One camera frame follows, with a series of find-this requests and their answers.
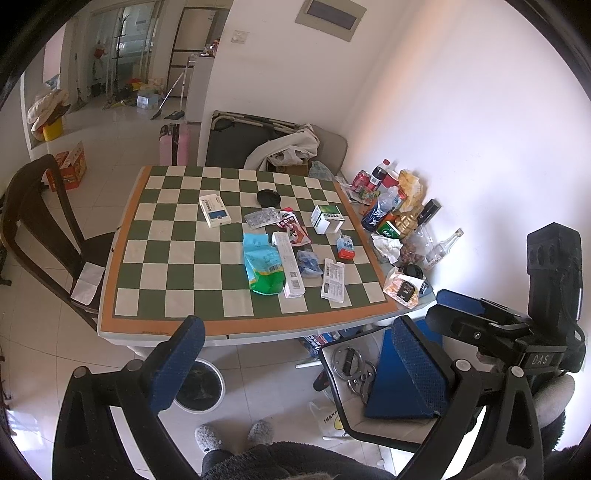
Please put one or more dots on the gold jar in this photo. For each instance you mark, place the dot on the gold jar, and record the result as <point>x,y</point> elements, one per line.
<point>406,223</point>

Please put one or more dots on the white flat paper box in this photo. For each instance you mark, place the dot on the white flat paper box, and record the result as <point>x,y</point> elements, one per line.
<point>333,281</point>

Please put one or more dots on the dark wooden chair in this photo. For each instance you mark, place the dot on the dark wooden chair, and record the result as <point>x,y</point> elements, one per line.
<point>24,207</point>

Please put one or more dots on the black round lid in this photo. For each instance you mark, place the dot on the black round lid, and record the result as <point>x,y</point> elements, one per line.
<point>268,198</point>

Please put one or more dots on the white blue medicine box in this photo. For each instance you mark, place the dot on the white blue medicine box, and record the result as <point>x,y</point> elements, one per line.
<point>215,212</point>

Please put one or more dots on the crumpled white tissue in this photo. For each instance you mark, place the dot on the crumpled white tissue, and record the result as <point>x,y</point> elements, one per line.
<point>388,248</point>

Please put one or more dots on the green checkered table mat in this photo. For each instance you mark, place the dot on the green checkered table mat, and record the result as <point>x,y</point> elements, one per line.
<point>167,264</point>

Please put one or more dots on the black folding bed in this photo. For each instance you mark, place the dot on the black folding bed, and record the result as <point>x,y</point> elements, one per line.
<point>233,136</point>

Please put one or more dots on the silver pill blister pack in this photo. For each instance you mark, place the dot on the silver pill blister pack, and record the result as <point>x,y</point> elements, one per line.
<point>262,218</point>

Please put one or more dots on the clear glass bottle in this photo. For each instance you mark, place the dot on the clear glass bottle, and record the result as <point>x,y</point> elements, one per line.
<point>442,249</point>

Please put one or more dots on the red white snack packet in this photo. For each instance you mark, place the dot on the red white snack packet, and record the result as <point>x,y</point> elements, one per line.
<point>296,233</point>

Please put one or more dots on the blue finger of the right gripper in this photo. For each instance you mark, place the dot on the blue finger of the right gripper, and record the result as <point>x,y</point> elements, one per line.
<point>453,299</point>

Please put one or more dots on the blue green snack bag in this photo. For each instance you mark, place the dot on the blue green snack bag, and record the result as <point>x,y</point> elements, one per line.
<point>263,265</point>

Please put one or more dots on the white cloth pile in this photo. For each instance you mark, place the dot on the white cloth pile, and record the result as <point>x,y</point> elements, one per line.
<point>294,149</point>

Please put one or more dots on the red soda can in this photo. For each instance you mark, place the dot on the red soda can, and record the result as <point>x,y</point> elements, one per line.
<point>361,181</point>

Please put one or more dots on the orange snack bag with pouch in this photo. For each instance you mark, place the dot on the orange snack bag with pouch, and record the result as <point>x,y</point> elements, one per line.
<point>402,288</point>

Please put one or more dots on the red cardboard box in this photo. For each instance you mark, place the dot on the red cardboard box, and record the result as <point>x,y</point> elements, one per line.
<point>72,166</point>

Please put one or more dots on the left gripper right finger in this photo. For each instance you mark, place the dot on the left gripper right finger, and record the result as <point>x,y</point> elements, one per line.
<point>455,390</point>

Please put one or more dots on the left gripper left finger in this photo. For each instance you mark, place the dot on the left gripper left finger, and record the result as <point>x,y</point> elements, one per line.
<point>87,444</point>

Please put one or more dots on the white stool with metal parts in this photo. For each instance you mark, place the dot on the white stool with metal parts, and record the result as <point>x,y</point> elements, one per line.
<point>375,397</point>

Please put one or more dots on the small milk carton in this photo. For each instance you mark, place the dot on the small milk carton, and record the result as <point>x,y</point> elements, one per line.
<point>345,248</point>

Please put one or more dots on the cola bottle red cap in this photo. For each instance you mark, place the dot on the cola bottle red cap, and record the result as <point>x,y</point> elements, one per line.
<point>378,175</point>

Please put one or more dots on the pink suitcase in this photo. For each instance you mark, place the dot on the pink suitcase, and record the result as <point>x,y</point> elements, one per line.
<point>174,139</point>

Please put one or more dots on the long white toothpaste box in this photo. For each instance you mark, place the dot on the long white toothpaste box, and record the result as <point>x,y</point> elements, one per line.
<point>294,286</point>

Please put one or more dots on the green 999 medicine box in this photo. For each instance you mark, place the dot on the green 999 medicine box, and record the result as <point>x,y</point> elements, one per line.
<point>388,229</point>

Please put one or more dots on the crumpled blue plastic wrapper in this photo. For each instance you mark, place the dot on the crumpled blue plastic wrapper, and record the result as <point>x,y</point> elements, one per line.
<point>309,264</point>

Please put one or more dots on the white trash bin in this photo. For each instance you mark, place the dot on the white trash bin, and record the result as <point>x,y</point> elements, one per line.
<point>203,389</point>

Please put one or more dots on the white green carton box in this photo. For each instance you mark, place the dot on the white green carton box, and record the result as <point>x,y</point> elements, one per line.
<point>327,219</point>

